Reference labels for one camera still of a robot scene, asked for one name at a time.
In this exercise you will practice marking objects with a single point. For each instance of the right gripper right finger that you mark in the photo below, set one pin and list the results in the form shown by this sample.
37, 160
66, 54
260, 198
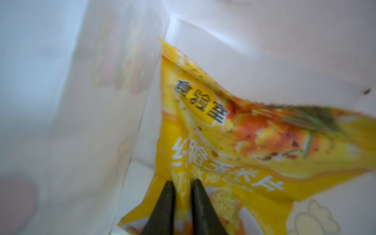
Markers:
205, 219

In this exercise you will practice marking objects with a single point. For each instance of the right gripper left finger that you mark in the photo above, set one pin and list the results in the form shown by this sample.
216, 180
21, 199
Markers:
161, 221

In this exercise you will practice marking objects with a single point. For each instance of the yellow corn chips packet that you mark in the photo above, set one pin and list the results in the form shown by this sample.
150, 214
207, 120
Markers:
254, 160

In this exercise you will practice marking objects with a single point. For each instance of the white paper bag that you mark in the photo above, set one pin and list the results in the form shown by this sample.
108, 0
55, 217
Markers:
80, 96

